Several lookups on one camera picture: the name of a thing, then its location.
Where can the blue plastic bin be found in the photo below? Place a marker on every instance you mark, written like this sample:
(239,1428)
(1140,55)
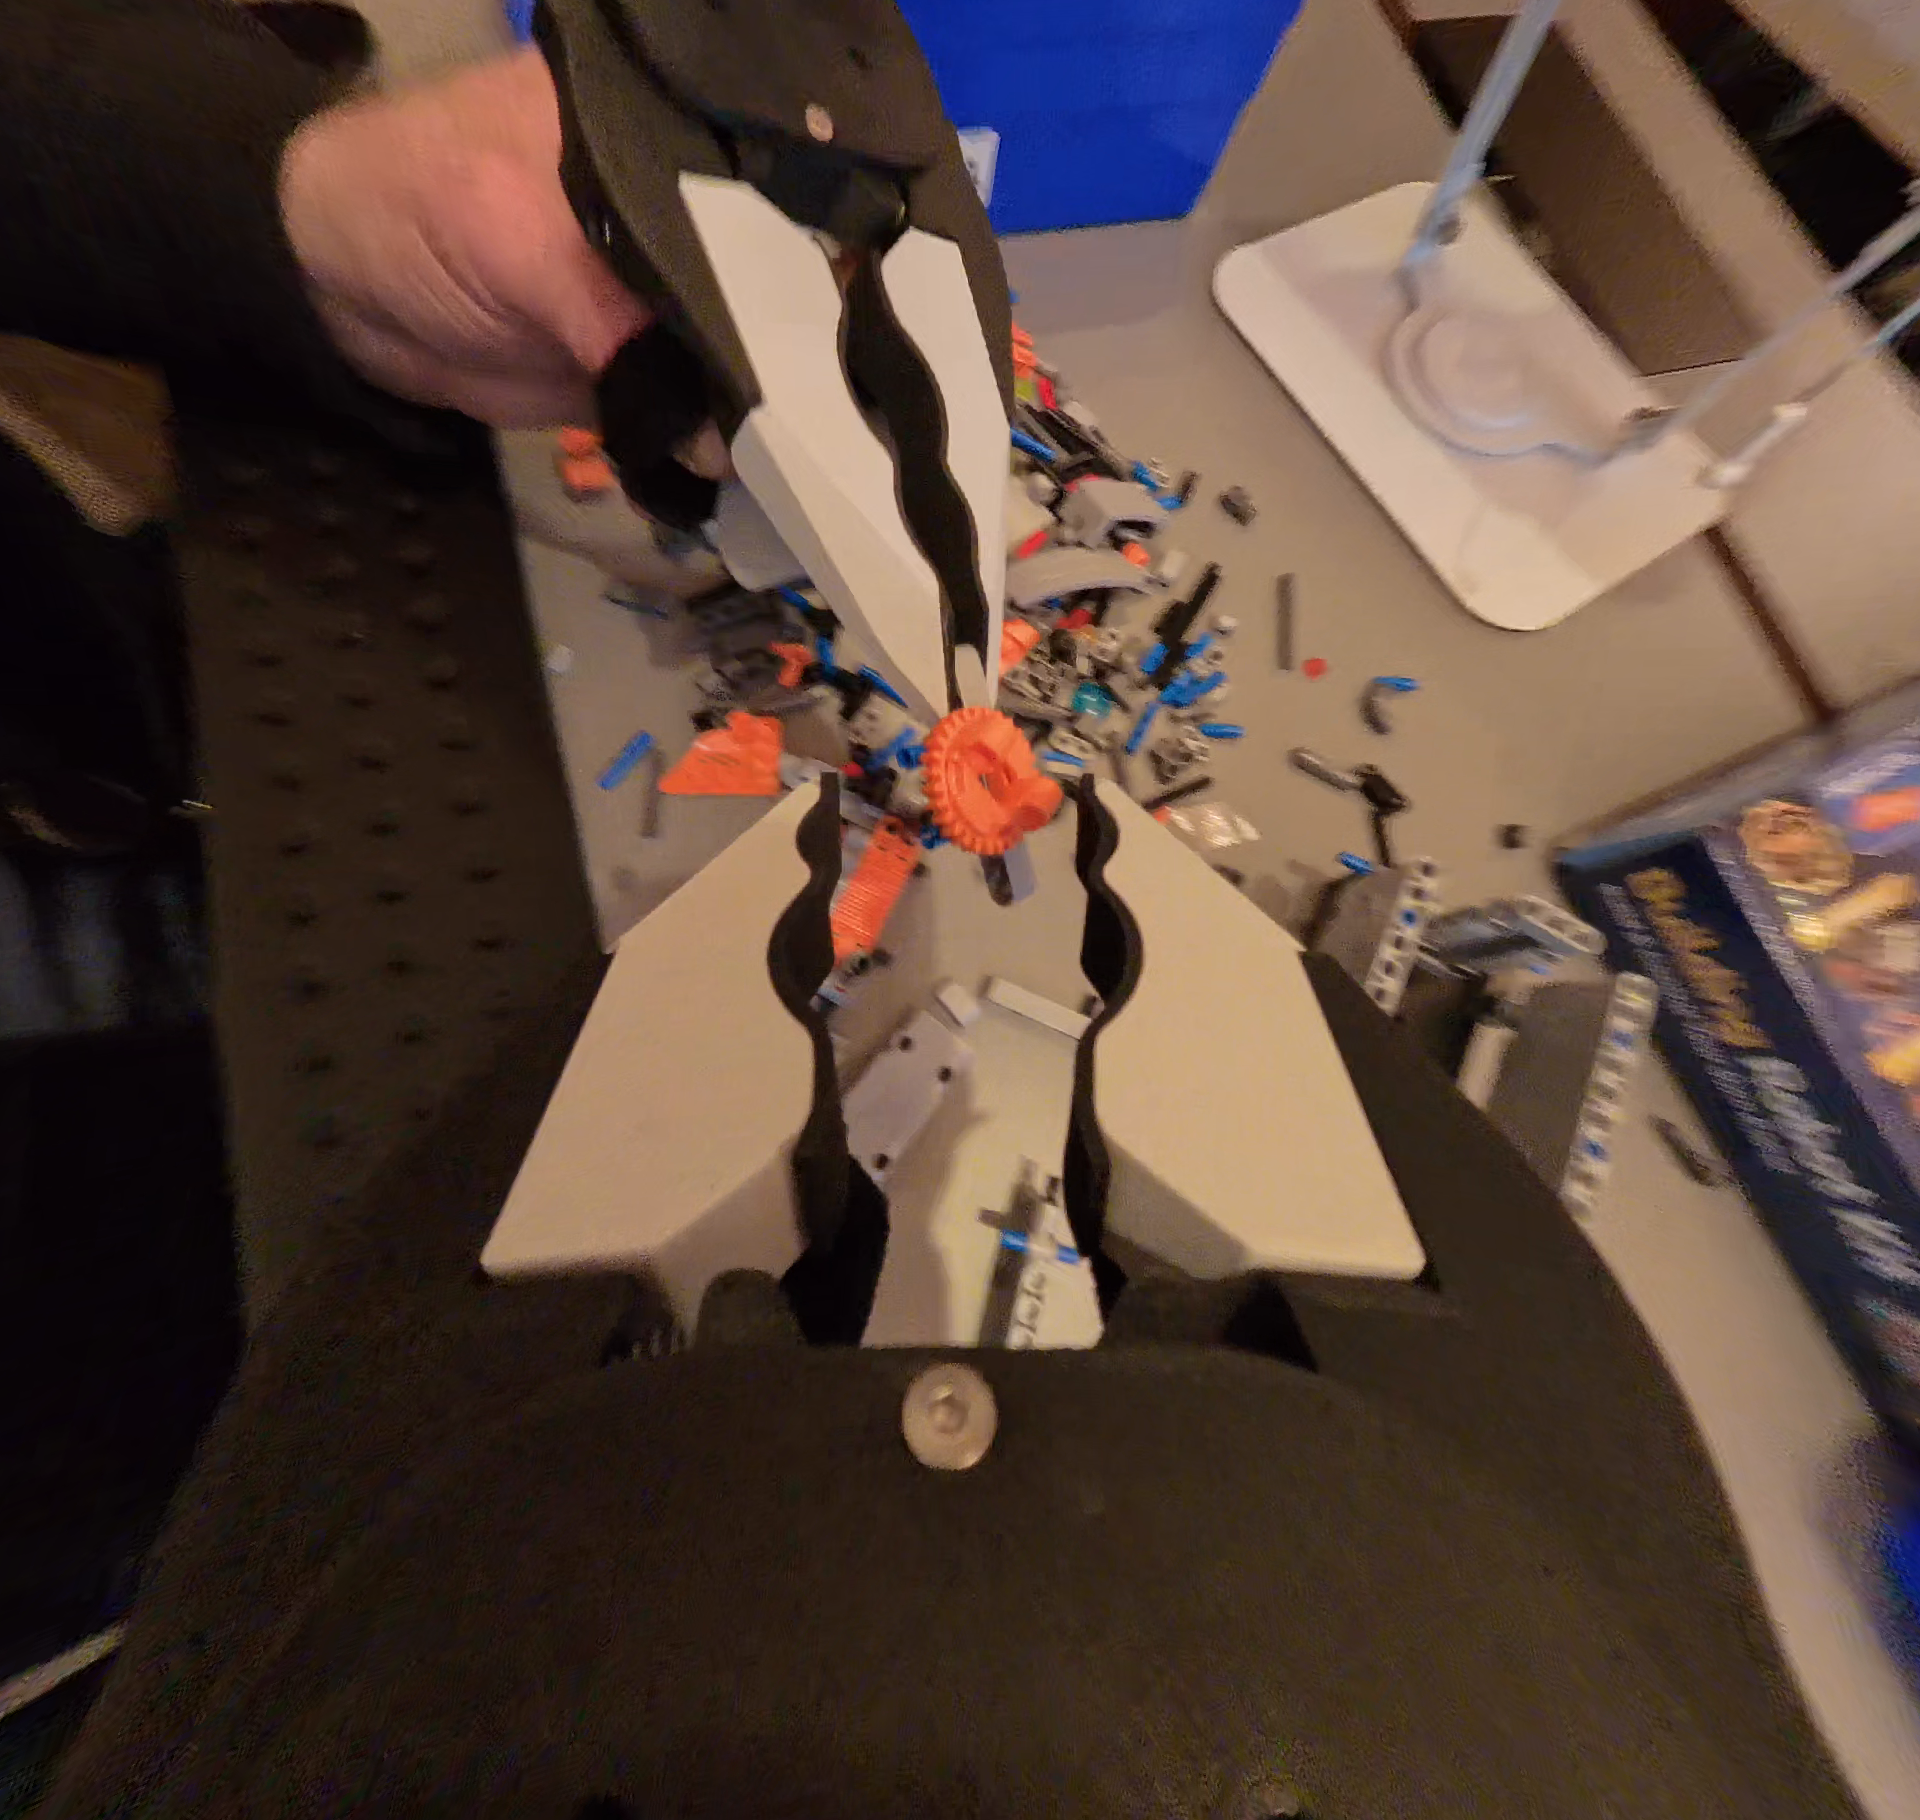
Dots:
(1111,80)

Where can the grey building kit robot assembly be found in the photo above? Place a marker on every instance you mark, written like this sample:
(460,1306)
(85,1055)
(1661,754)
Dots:
(1532,1027)

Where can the small light grey plate piece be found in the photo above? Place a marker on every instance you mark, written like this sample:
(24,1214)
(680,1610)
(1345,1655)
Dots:
(906,1102)

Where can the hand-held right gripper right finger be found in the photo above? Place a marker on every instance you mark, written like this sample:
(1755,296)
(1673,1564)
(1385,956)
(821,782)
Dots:
(1260,1130)

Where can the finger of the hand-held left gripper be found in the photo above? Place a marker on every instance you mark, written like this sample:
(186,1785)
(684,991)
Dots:
(955,412)
(788,412)

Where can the pile of small building pieces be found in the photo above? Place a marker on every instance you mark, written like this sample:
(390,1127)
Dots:
(1111,622)

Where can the orange gear wheel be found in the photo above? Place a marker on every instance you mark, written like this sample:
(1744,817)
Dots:
(993,781)

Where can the person's left forearm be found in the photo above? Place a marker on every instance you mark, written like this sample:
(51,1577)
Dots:
(152,141)

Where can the white booklet stand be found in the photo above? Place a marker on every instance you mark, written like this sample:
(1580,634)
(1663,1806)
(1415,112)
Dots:
(1351,352)

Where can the blue robot kit box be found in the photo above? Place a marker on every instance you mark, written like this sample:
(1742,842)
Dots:
(1772,1041)

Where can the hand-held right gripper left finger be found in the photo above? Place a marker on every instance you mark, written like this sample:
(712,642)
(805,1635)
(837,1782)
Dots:
(646,1130)

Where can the black perforated mat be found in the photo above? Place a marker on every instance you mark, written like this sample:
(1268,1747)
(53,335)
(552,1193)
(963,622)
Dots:
(361,861)

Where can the person's left hand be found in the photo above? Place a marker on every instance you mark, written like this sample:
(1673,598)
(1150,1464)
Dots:
(423,232)

